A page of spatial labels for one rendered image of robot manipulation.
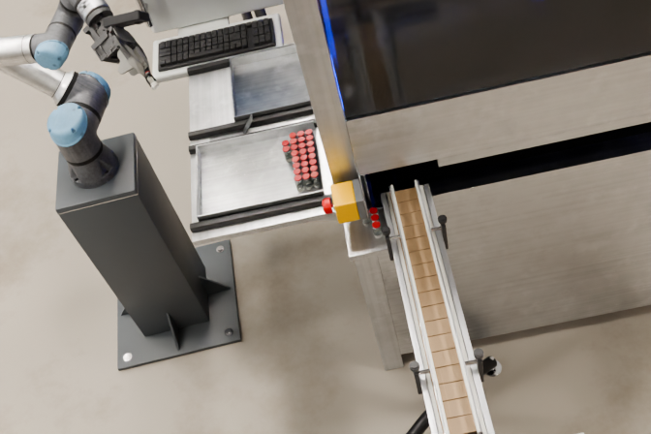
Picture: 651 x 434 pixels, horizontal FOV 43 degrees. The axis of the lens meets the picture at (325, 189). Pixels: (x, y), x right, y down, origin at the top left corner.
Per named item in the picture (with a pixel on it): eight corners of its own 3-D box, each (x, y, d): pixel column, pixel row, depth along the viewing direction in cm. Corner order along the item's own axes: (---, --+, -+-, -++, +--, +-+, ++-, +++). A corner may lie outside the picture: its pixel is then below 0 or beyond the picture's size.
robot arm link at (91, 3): (108, -4, 218) (88, -10, 210) (117, 10, 217) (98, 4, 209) (89, 15, 220) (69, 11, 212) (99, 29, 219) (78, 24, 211)
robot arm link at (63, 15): (43, 40, 222) (50, 13, 214) (57, 13, 229) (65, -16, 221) (72, 52, 224) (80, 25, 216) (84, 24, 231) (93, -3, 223)
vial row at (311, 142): (315, 139, 233) (312, 128, 230) (322, 187, 221) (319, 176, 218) (307, 140, 233) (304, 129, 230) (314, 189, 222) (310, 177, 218)
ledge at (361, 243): (396, 209, 215) (395, 204, 214) (405, 250, 207) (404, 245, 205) (343, 221, 216) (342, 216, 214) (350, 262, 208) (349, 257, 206)
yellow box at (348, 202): (363, 196, 207) (358, 177, 202) (367, 218, 202) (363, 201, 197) (333, 202, 208) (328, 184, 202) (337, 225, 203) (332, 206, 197)
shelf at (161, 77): (279, 4, 292) (277, -3, 290) (286, 55, 274) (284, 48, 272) (155, 32, 295) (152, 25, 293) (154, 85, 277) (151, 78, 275)
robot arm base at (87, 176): (71, 194, 250) (56, 172, 243) (72, 157, 260) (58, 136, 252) (118, 181, 250) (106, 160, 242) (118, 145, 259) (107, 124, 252)
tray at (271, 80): (338, 43, 257) (336, 34, 254) (350, 100, 240) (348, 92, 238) (232, 67, 259) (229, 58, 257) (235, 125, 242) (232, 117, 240)
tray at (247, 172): (315, 129, 236) (313, 120, 233) (325, 199, 219) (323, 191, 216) (199, 153, 238) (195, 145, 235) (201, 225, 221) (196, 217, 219)
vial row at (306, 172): (307, 140, 233) (303, 129, 230) (314, 189, 222) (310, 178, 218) (299, 142, 233) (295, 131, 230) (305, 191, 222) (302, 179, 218)
